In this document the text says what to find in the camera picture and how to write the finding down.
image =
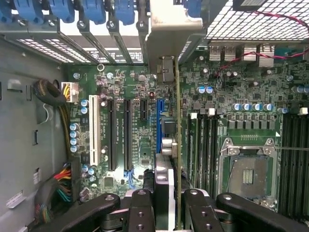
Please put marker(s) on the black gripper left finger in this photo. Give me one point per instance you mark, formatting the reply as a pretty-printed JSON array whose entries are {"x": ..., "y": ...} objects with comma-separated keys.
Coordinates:
[{"x": 142, "y": 212}]

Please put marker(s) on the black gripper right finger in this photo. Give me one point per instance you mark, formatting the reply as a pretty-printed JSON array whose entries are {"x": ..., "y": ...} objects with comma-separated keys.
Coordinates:
[{"x": 200, "y": 212}]

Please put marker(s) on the CPU socket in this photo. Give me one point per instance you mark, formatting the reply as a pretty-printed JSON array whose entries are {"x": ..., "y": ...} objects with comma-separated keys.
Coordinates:
[{"x": 248, "y": 176}]

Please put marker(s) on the black main power connector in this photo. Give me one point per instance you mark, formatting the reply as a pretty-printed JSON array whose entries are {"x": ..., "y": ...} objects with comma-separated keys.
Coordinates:
[{"x": 75, "y": 178}]

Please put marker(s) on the long black expansion slot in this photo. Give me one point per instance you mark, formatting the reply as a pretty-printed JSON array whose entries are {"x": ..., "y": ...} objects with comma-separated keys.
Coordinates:
[
  {"x": 128, "y": 135},
  {"x": 111, "y": 135}
]

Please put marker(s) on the metal socket cover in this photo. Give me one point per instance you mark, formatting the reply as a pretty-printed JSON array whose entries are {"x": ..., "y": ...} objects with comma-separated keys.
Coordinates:
[{"x": 251, "y": 147}]

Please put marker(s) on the blue expansion slot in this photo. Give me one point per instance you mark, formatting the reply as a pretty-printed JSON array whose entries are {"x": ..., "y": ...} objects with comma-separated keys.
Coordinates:
[{"x": 159, "y": 125}]

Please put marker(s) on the white expansion slot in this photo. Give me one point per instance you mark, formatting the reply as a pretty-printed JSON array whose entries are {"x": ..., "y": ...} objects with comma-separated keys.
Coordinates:
[{"x": 94, "y": 130}]

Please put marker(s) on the black RAM slot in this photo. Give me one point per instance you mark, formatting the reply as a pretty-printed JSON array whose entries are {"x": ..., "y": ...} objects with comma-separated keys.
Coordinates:
[
  {"x": 302, "y": 164},
  {"x": 294, "y": 164},
  {"x": 307, "y": 164},
  {"x": 285, "y": 164}
]

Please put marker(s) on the short black expansion slot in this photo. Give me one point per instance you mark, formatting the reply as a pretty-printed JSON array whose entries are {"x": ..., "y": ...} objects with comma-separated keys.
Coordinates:
[{"x": 144, "y": 110}]

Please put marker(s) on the thin metal locking lever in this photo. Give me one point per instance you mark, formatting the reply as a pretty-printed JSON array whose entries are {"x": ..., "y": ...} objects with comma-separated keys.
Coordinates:
[{"x": 294, "y": 149}]

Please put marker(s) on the green motherboard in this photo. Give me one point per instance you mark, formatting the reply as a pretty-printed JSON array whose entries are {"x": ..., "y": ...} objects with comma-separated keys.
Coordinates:
[{"x": 135, "y": 82}]

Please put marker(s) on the white power connector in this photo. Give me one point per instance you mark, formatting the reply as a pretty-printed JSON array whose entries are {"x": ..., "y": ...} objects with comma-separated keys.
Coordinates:
[{"x": 71, "y": 91}]

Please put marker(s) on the metal rear port block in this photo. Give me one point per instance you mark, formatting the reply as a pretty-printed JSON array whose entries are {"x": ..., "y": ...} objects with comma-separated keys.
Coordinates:
[{"x": 241, "y": 54}]

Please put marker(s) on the metal slot cover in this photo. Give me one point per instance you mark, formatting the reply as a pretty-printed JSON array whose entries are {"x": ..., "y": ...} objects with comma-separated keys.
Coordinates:
[
  {"x": 143, "y": 41},
  {"x": 120, "y": 43},
  {"x": 96, "y": 43}
]

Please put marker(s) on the open black PC case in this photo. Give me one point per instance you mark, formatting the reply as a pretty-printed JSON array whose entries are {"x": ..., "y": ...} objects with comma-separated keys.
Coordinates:
[{"x": 241, "y": 24}]

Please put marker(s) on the blue slot retainer clip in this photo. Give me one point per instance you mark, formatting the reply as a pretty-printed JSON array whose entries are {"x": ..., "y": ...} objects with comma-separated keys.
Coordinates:
[
  {"x": 124, "y": 12},
  {"x": 29, "y": 10},
  {"x": 193, "y": 7},
  {"x": 5, "y": 9},
  {"x": 62, "y": 10},
  {"x": 94, "y": 10}
]

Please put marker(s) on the black labelled box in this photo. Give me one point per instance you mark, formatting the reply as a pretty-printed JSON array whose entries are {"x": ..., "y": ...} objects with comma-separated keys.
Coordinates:
[{"x": 248, "y": 4}]

